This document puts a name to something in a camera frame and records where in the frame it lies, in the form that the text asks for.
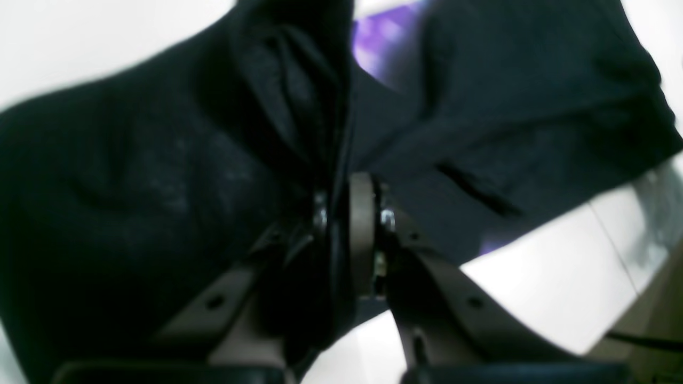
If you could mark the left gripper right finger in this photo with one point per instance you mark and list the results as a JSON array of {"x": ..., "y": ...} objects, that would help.
[{"x": 447, "y": 323}]

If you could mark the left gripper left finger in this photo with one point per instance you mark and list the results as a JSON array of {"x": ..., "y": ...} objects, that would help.
[{"x": 247, "y": 314}]

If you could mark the black T-shirt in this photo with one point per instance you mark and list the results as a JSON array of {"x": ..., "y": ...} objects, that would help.
[{"x": 124, "y": 198}]

